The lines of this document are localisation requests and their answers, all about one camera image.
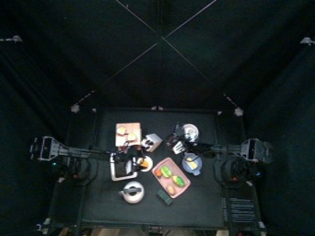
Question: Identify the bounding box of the small white plate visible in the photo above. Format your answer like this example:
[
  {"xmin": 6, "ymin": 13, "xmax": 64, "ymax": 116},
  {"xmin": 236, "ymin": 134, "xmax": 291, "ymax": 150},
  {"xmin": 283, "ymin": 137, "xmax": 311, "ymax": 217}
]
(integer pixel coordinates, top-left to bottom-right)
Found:
[{"xmin": 136, "ymin": 155, "xmax": 154, "ymax": 172}]

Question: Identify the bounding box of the white toy kettle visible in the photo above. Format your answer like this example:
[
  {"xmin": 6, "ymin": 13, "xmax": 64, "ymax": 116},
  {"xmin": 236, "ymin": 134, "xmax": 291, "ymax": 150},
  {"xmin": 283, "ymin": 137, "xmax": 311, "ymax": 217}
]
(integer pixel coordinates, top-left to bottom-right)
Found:
[{"xmin": 117, "ymin": 180, "xmax": 146, "ymax": 205}]

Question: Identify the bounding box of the silver pot lid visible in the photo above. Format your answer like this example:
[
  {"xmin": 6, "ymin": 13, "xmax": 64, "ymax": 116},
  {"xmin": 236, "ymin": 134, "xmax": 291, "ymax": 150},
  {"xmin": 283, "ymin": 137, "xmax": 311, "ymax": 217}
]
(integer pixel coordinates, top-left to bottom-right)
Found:
[{"xmin": 181, "ymin": 123, "xmax": 200, "ymax": 143}]

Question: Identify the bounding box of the white toy toaster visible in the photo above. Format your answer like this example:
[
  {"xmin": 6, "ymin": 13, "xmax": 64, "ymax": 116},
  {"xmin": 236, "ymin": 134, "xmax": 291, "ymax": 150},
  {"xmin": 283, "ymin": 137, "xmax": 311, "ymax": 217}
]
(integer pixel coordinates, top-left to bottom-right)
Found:
[{"xmin": 140, "ymin": 133, "xmax": 164, "ymax": 153}]

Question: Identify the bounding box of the white rectangular tray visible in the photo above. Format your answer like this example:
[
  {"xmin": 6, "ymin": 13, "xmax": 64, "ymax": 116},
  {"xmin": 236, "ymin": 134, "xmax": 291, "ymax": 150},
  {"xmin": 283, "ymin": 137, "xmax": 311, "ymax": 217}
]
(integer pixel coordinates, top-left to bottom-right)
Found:
[{"xmin": 108, "ymin": 152, "xmax": 138, "ymax": 182}]

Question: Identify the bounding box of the green toy vegetable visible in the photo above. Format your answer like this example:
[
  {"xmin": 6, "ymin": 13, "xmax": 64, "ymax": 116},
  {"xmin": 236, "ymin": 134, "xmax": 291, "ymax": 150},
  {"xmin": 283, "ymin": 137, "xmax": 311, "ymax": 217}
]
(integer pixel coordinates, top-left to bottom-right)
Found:
[
  {"xmin": 160, "ymin": 165, "xmax": 173, "ymax": 179},
  {"xmin": 170, "ymin": 175, "xmax": 186, "ymax": 187}
]

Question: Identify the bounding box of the pink serving tray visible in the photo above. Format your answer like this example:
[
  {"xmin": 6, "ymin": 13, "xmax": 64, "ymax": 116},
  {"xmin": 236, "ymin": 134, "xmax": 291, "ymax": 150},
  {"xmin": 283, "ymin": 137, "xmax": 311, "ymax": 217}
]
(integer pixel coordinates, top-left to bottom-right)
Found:
[{"xmin": 150, "ymin": 157, "xmax": 192, "ymax": 200}]

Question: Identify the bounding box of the blue toy pot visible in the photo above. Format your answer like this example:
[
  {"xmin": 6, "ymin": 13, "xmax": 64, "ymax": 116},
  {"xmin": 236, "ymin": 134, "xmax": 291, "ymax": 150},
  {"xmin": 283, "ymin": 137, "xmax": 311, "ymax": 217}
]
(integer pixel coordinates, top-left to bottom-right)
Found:
[{"xmin": 181, "ymin": 152, "xmax": 202, "ymax": 177}]

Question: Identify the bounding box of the pink cutting board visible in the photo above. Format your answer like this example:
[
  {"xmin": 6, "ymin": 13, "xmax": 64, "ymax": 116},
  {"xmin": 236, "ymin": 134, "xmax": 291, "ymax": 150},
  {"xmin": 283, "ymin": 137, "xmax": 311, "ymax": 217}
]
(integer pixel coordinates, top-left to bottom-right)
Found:
[{"xmin": 114, "ymin": 122, "xmax": 142, "ymax": 148}]

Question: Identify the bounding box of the dark green sponge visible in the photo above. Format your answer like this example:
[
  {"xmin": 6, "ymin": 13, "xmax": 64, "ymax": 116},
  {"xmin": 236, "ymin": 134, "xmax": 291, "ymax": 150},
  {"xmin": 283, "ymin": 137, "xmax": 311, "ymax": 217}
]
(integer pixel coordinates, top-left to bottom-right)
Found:
[{"xmin": 156, "ymin": 189, "xmax": 174, "ymax": 206}]

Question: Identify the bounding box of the yellow toy food piece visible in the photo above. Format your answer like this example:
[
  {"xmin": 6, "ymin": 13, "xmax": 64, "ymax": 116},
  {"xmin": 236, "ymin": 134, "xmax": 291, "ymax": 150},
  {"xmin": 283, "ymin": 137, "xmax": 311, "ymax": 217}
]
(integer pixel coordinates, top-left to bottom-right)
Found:
[{"xmin": 185, "ymin": 157, "xmax": 198, "ymax": 171}]

